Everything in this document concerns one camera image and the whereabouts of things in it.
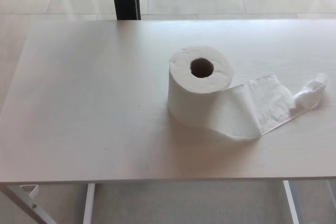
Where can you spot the white metal table bracket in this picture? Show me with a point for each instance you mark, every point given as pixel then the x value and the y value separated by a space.
pixel 33 192

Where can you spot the white toilet paper roll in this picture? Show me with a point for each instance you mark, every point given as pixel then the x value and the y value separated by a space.
pixel 199 93

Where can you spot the grey diagonal table leg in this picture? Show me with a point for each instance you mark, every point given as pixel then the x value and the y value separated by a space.
pixel 23 204

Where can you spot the white metal table leg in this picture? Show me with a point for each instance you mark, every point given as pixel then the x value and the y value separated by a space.
pixel 291 203
pixel 89 203

